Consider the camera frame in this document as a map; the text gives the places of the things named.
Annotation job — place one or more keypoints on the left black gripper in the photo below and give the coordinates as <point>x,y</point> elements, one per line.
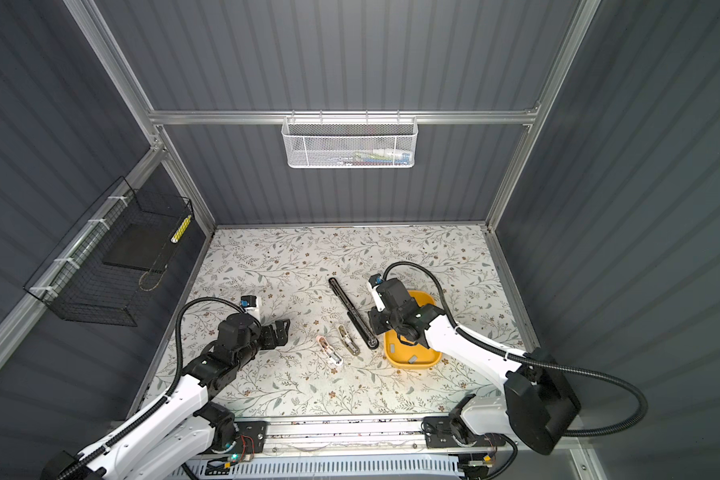
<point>280,331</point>

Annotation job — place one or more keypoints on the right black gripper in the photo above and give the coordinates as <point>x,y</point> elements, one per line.
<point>377,326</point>

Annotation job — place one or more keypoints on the yellow plastic tray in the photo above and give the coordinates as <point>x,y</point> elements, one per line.
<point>403,356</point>

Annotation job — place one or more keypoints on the black stapler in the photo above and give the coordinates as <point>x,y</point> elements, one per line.
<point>355,318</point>

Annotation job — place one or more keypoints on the pink small stapler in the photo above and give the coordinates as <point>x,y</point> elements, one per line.
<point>329,351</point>

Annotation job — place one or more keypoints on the beige small stapler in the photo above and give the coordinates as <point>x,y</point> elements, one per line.
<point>348,342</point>

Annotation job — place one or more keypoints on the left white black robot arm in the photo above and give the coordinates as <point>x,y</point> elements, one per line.
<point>182,422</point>

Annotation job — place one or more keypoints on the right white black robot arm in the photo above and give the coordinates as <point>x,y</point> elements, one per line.
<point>537,404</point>

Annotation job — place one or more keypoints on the yellow marker in basket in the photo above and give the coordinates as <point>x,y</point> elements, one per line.
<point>181,229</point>

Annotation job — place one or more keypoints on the items in white basket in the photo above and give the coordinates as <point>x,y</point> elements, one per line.
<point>394,157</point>

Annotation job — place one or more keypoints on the black pad in basket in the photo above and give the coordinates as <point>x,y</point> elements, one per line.
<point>142,248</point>

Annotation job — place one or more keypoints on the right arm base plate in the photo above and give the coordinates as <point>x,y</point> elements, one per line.
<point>442,432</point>

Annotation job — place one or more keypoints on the aluminium mounting rail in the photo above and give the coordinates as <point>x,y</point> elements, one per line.
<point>350,435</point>

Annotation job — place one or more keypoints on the black wire basket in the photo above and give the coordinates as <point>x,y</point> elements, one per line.
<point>108,272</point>

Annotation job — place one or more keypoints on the white wire mesh basket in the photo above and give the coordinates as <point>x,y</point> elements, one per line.
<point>313,145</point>

